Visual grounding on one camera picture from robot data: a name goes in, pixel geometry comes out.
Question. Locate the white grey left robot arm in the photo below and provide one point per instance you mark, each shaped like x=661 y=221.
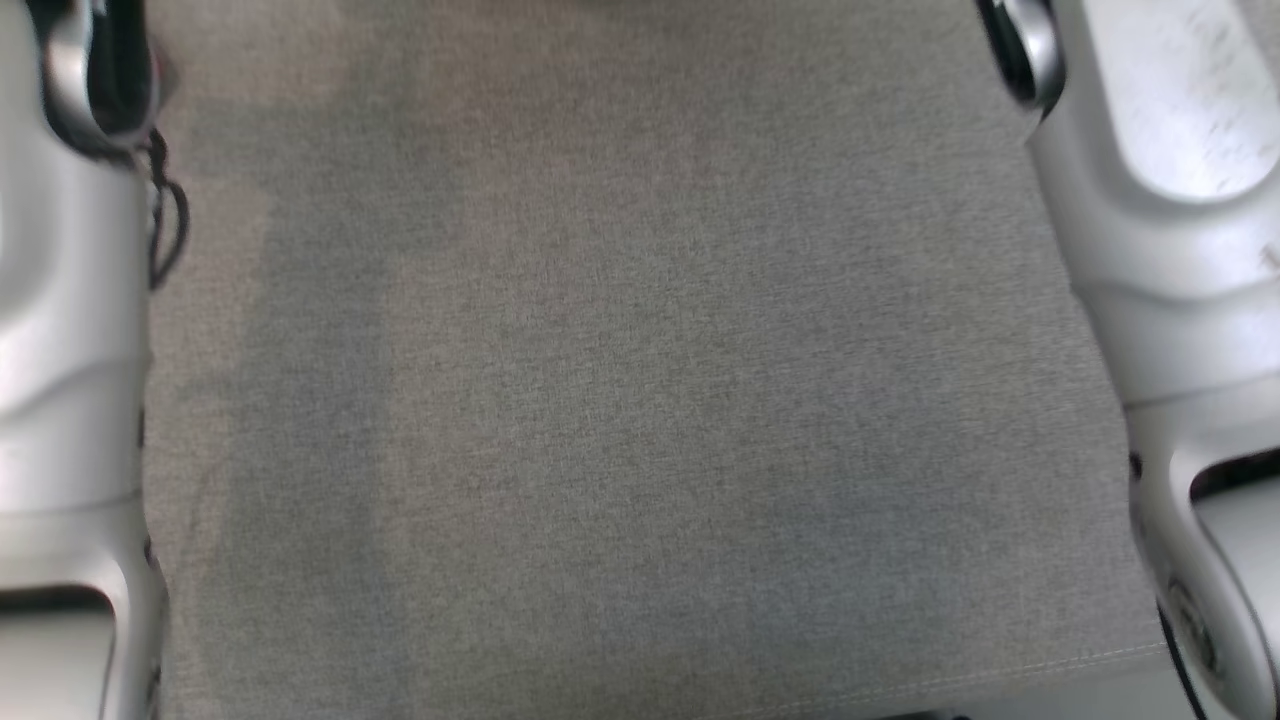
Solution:
x=70 y=350

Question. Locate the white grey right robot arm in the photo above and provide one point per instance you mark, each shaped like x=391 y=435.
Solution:
x=1180 y=250

